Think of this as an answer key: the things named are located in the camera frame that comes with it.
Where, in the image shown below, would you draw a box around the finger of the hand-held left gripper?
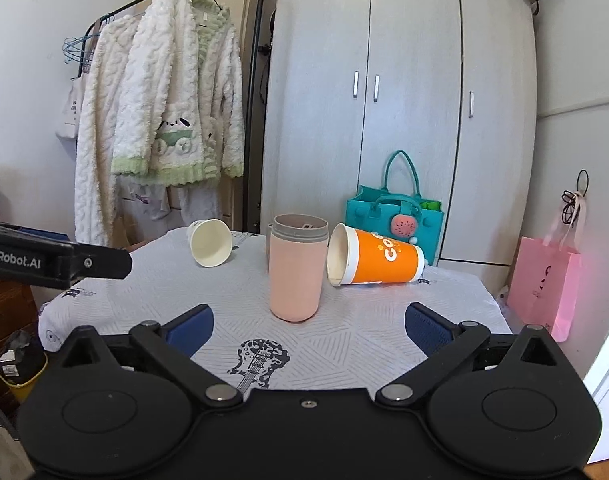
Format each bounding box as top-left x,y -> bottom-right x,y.
0,219 -> 81,249
54,241 -> 134,290

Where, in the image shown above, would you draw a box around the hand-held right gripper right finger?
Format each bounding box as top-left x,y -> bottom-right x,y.
375,303 -> 561,409

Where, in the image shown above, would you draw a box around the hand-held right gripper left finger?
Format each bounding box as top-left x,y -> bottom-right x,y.
58,304 -> 244,409

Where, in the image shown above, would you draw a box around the orange paper cup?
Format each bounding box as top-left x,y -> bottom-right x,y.
326,222 -> 426,289

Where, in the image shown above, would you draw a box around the white paper cup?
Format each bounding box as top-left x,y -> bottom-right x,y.
186,218 -> 233,268

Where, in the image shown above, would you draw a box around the pink cup with grey rim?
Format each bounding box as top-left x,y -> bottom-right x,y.
268,213 -> 329,324

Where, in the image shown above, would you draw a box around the guitar print white tablecloth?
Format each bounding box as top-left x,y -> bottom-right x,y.
37,227 -> 513,392

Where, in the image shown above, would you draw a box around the white printed pants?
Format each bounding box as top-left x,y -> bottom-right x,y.
118,180 -> 226,242

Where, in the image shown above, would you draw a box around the watermelon bag charm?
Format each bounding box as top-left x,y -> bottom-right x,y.
391,211 -> 422,244

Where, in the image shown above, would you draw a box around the yellow bin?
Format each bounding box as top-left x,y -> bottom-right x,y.
0,351 -> 49,403

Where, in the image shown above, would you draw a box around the teal felt handbag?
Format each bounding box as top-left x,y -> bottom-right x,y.
345,149 -> 445,267

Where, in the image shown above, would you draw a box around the white fluffy robe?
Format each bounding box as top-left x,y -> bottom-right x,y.
73,14 -> 141,249

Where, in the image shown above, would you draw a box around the white tote bag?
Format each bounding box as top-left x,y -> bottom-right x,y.
54,66 -> 87,141

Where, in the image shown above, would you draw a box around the pink paper bag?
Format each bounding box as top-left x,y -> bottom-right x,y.
506,192 -> 583,344

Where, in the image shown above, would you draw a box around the white and green fluffy jacket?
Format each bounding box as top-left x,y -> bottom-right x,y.
110,0 -> 246,189

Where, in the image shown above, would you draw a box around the grey wardrobe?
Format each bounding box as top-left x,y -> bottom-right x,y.
260,0 -> 539,292

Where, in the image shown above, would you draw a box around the black clothes rack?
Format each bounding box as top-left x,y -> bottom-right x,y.
83,0 -> 269,237

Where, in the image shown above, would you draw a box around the blue wire hangers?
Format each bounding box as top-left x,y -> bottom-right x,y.
61,34 -> 101,67

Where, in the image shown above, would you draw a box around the black hair ties on hook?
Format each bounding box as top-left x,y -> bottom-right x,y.
561,169 -> 590,227

